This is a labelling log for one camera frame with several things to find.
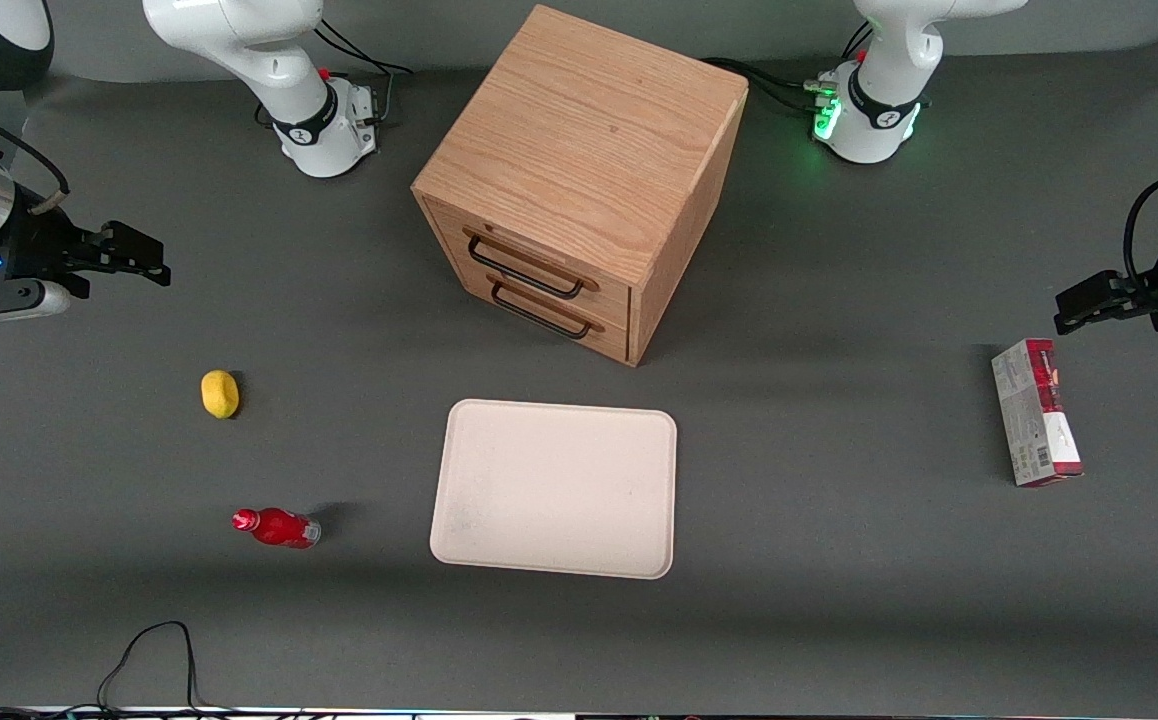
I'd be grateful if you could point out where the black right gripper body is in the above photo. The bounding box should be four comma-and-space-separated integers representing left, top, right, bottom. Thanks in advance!
0, 196, 106, 300

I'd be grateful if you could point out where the red coke bottle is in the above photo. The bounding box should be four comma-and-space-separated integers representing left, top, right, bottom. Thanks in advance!
231, 507, 323, 550

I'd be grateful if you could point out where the cream rectangular tray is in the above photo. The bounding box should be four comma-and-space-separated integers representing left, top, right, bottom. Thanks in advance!
429, 399, 678, 580

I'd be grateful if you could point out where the grey and red carton box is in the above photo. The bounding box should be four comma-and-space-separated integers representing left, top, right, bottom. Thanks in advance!
990, 338, 1085, 488

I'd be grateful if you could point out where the yellow lemon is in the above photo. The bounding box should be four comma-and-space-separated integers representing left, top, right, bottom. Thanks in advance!
201, 370, 240, 420

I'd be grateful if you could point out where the wooden two-drawer cabinet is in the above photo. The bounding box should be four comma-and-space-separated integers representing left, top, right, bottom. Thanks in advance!
411, 4, 750, 368

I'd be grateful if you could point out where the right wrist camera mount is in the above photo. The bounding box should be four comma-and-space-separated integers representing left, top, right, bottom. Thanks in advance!
0, 280, 72, 329

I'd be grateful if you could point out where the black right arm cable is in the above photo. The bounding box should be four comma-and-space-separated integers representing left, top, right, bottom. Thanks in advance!
0, 95, 72, 213

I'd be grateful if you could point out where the black right base cable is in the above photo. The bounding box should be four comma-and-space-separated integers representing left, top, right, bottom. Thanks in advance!
257, 18, 416, 129

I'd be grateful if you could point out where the black base cable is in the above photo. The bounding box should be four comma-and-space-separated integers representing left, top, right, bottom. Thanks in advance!
257, 18, 416, 129
703, 18, 875, 117

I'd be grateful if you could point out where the black cable at table edge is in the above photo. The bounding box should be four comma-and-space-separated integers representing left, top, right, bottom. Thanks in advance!
0, 620, 305, 720

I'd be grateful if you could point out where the long black drawer handle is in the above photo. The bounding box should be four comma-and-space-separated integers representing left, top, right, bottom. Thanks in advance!
462, 228, 601, 300

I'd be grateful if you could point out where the black left base cable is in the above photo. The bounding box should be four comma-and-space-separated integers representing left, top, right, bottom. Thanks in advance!
703, 18, 875, 117

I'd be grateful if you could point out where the short black drawer handle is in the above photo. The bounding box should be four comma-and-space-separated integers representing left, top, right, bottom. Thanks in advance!
487, 275, 606, 341

